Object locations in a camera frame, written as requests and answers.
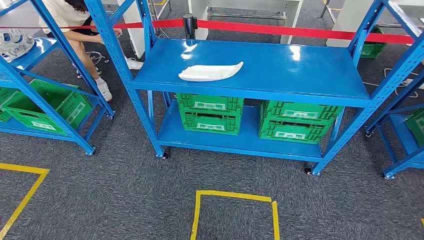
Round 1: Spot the white curved plastic part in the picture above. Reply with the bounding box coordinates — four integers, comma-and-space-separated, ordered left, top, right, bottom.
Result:
178, 61, 245, 83

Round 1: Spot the blue metal shelf rack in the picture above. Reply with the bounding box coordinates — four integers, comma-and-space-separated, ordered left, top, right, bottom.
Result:
83, 0, 424, 177
364, 66, 424, 181
0, 0, 116, 157

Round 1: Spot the white blue plastic part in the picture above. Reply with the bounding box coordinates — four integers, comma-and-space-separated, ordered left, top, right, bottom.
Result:
0, 28, 36, 63

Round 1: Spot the green plastic crate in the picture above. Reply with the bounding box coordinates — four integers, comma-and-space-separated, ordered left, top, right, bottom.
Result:
359, 24, 388, 60
404, 108, 424, 149
257, 99, 344, 145
175, 92, 245, 136
2, 78, 94, 136
0, 87, 18, 124

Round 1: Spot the yellow floor tape square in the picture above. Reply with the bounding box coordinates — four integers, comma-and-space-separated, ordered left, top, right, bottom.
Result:
190, 189, 281, 240

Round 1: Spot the red barrier belt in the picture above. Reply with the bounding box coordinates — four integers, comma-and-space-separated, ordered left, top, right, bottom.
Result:
0, 18, 415, 46

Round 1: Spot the white cabinet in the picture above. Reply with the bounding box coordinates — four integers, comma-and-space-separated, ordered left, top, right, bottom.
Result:
100, 0, 147, 59

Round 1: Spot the white table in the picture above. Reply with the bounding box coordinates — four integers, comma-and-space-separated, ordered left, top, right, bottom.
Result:
325, 0, 424, 48
187, 0, 304, 45

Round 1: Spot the chrome chair base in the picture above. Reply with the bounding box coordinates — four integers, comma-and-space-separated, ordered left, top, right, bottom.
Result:
71, 50, 111, 80

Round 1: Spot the person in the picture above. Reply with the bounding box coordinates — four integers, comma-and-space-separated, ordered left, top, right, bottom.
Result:
38, 0, 144, 103

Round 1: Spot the black stanchion post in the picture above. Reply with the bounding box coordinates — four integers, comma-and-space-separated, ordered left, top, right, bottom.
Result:
182, 12, 199, 41

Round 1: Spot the chrome tube frame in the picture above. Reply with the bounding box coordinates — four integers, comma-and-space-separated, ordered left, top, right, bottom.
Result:
319, 0, 337, 24
147, 0, 173, 21

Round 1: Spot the white cable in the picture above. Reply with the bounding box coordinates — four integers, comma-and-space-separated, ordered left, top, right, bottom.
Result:
362, 67, 424, 99

